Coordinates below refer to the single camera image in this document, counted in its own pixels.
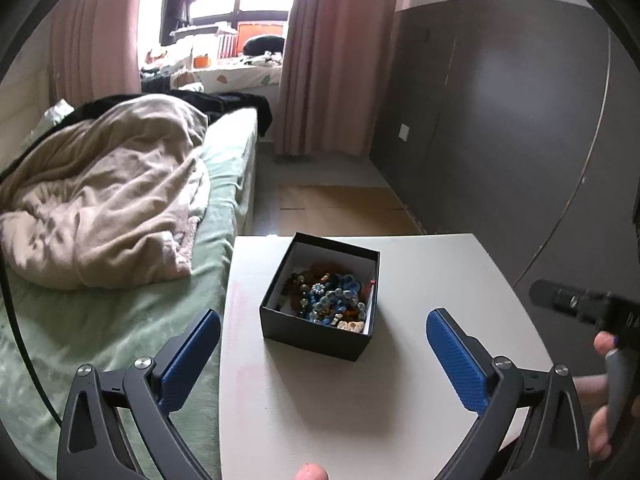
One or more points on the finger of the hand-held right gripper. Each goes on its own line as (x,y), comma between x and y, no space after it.
(565,300)

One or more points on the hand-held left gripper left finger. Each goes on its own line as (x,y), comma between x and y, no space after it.
(190,355)

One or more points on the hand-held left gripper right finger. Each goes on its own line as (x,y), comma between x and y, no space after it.
(457,360)

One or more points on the black jewelry box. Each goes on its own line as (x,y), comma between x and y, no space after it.
(310,335)

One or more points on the pile of beaded jewelry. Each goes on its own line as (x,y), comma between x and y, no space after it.
(327,297)

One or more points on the person's right hand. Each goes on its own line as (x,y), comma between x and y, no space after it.
(592,392)

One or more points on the person's left hand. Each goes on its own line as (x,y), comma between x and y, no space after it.
(311,473)

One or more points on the bed with green sheet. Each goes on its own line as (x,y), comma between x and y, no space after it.
(125,320)

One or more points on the beige blanket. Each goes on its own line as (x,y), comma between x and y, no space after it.
(100,200)

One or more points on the flat cardboard sheet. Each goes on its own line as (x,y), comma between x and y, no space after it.
(340,205)

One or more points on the black clothing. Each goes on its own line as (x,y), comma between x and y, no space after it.
(225,102)

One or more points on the white cloth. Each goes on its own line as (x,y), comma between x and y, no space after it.
(59,112)

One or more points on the leaf print cloth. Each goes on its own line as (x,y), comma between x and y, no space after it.
(235,76)

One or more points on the small orange container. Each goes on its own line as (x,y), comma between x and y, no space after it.
(202,61)

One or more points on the row of red books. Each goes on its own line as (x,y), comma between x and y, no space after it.
(227,46)

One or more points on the black bag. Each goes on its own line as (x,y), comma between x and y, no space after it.
(262,45)

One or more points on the pink curtain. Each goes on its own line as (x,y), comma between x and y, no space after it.
(340,60)
(95,30)

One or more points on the orange box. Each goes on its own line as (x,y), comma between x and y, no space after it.
(260,29)

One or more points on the white wall outlet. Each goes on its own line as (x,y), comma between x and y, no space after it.
(404,132)

